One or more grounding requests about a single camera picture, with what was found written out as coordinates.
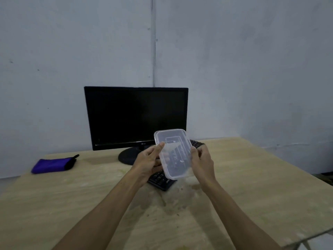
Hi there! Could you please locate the person's left hand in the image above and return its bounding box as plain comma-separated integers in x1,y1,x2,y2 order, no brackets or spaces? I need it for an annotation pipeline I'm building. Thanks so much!
129,142,166,188

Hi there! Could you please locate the person's right hand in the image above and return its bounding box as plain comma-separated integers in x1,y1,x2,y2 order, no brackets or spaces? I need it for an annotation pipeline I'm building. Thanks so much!
190,145,218,193

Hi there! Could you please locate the black keyboard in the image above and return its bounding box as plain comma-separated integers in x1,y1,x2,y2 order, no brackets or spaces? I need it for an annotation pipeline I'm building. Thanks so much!
147,140,206,192

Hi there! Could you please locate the person's right forearm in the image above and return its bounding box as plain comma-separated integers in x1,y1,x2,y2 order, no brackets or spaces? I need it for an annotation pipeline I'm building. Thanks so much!
203,179,283,250

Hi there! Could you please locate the person's left forearm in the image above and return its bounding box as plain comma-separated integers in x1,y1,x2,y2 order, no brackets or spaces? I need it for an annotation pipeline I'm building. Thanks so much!
52,174,144,250

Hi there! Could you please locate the purple grey cleaning cloth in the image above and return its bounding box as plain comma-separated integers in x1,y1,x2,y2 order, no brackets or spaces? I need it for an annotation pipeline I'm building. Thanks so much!
31,154,80,175

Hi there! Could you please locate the black computer monitor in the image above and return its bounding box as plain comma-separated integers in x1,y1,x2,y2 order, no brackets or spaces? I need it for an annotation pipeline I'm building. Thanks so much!
84,86,189,166

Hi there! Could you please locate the light wooden table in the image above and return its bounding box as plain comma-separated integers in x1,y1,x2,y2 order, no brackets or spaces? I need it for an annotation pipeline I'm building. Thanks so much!
0,136,333,250

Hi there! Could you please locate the dark floor clutter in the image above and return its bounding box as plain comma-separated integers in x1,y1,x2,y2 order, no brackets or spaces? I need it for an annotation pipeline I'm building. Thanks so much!
313,172,333,187

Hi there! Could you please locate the white wall cable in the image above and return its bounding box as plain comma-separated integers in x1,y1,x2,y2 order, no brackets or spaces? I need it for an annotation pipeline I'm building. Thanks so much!
263,142,313,151

